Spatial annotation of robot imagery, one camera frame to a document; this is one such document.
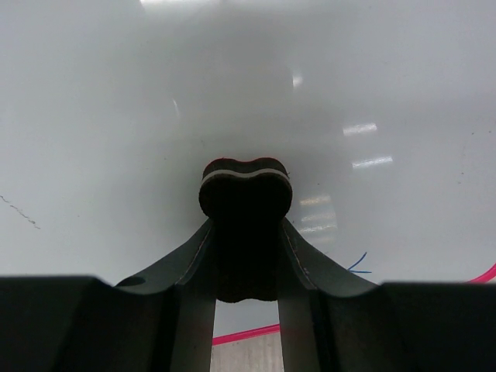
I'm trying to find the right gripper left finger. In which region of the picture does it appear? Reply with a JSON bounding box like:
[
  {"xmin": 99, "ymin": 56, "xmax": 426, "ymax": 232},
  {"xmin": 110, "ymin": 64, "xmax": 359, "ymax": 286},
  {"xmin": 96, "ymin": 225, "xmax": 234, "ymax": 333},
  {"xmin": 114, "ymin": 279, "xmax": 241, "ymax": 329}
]
[{"xmin": 1, "ymin": 222, "xmax": 215, "ymax": 371}]

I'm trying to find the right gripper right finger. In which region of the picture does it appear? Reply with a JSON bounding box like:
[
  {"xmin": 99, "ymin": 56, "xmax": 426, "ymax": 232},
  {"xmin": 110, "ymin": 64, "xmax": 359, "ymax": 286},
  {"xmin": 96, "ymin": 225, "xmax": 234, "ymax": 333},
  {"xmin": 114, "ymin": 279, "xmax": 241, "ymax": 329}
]
[{"xmin": 277, "ymin": 222, "xmax": 495, "ymax": 371}]

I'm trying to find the red bone-shaped eraser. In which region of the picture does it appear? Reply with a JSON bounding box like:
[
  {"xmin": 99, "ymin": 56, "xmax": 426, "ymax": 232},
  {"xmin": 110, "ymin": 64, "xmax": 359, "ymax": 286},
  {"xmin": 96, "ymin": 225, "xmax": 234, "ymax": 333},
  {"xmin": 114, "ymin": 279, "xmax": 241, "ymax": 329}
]
[{"xmin": 198, "ymin": 157, "xmax": 293, "ymax": 303}]

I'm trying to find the pink framed whiteboard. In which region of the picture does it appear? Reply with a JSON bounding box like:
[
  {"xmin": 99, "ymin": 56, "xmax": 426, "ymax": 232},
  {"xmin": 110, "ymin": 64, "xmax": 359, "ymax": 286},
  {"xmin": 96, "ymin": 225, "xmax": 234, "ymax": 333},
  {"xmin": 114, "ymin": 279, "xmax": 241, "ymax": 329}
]
[{"xmin": 1, "ymin": 1, "xmax": 495, "ymax": 284}]

